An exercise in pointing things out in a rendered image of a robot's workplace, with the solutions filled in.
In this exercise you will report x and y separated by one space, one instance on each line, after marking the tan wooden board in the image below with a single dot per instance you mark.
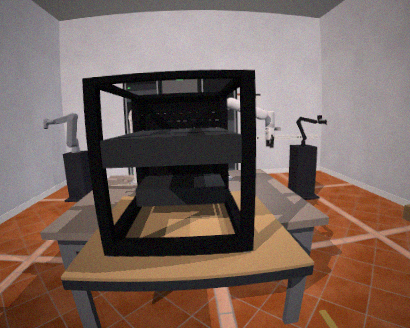
274 248

